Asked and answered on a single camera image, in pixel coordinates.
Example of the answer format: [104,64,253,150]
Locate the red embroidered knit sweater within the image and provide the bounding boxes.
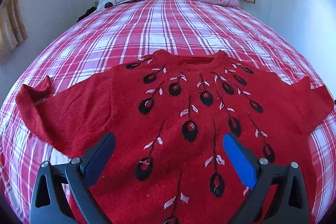
[15,50,334,223]

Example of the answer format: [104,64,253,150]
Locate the dark clothing beside bed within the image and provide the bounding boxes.
[77,6,96,22]

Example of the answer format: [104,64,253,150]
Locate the beige curtain at left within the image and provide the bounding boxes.
[0,0,27,65]

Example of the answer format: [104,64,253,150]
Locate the red plaid bed sheet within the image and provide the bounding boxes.
[1,0,335,223]

